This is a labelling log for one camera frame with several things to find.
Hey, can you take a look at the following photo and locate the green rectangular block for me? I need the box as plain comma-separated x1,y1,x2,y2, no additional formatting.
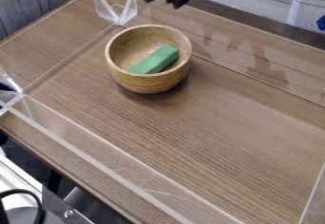
128,46,179,74

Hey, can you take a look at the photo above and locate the brown wooden bowl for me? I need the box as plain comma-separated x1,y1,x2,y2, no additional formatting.
104,25,191,94

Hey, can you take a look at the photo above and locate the white container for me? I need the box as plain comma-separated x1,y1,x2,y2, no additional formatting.
288,0,325,34

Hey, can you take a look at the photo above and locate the clear acrylic corner bracket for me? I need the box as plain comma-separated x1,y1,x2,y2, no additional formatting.
94,0,138,26

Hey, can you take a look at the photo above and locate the clear acrylic front wall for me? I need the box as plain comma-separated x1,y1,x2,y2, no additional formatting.
0,72,243,224

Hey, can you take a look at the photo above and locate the grey metal bracket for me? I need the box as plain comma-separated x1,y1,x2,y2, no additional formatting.
41,187,95,224

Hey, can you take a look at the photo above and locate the black cable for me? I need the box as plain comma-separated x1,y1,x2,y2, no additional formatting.
0,189,45,224

